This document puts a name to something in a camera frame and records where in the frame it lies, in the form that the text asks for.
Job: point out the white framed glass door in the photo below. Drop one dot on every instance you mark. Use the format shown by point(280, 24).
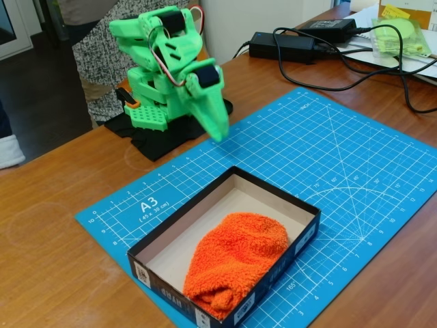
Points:
point(18, 41)

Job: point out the brown cardboard box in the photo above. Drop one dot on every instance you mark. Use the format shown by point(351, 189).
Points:
point(421, 12)

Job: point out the black plastic base plate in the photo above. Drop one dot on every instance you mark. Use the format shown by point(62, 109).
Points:
point(153, 147)

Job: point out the green 3D-printed robot arm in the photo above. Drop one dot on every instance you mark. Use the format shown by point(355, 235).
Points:
point(136, 32)

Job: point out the person in grey speckled top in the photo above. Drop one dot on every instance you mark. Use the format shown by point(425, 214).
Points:
point(99, 54)

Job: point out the plastic bag of green parts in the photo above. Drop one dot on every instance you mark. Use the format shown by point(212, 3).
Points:
point(385, 37)

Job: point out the black and orange clamp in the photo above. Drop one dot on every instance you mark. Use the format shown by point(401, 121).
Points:
point(128, 97)

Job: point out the flat black power adapter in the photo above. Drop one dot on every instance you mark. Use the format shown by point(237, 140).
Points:
point(327, 25)

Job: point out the white paper sheets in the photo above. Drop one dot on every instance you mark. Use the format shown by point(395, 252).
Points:
point(423, 68)

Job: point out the orange fluffy towel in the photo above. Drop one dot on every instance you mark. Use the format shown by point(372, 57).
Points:
point(239, 253)

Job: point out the dark open cardboard box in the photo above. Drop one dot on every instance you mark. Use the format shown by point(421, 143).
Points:
point(177, 239)

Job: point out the blue A3 cutting mat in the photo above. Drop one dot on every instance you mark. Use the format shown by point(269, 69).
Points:
point(290, 136)

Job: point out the yellow sticky note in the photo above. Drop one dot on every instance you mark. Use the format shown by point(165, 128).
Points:
point(396, 12)

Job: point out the large black power adapter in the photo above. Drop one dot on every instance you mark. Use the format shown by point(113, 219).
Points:
point(283, 44)

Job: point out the green gripper black servo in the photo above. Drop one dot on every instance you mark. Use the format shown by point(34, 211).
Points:
point(209, 102)

